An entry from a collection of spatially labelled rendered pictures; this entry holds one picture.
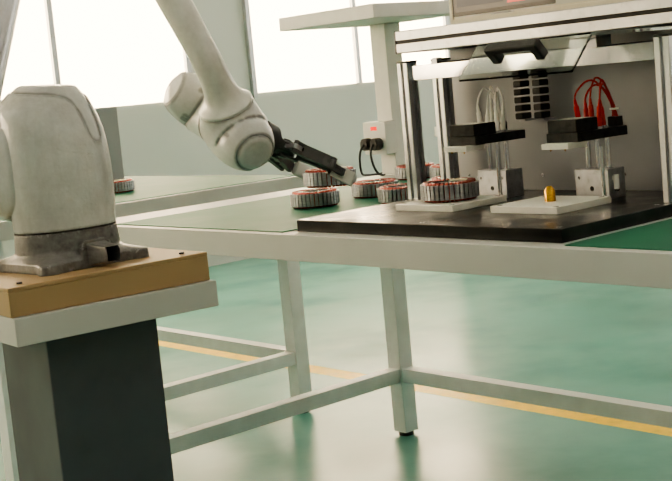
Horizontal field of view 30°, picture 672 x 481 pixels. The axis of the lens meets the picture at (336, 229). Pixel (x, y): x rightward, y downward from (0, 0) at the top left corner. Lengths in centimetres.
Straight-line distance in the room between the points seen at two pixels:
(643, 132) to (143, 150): 512
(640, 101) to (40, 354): 120
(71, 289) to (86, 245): 10
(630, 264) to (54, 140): 85
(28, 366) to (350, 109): 643
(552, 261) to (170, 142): 558
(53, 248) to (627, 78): 113
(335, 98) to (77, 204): 634
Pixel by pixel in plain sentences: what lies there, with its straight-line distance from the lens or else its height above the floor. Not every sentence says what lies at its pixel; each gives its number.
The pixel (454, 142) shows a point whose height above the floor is 89.
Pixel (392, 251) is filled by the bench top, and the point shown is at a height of 73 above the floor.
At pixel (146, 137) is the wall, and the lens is 728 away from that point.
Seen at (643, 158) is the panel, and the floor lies 83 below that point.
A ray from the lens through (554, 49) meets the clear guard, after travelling 205.
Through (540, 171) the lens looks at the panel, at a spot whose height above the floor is 81.
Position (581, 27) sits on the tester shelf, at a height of 108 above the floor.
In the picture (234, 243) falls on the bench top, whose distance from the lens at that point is 250.
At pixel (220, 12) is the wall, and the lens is 764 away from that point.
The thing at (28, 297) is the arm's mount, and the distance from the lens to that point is 177.
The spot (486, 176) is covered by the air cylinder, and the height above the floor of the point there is 81.
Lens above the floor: 103
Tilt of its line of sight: 7 degrees down
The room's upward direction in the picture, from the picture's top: 5 degrees counter-clockwise
